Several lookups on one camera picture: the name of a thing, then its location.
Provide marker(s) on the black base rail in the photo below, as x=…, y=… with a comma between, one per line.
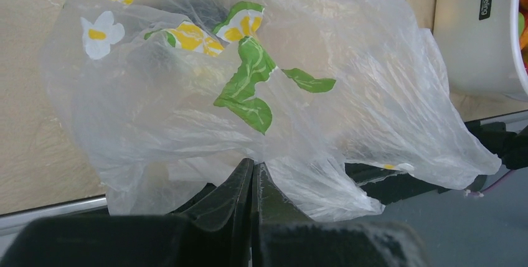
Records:
x=450, y=171

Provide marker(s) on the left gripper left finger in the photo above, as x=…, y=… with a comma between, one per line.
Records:
x=215, y=231

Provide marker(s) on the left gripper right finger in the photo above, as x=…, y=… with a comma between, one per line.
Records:
x=282, y=235

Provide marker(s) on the white plastic basket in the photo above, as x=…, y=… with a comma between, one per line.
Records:
x=479, y=43

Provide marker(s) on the clear plastic bag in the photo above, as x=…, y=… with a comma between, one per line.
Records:
x=166, y=96

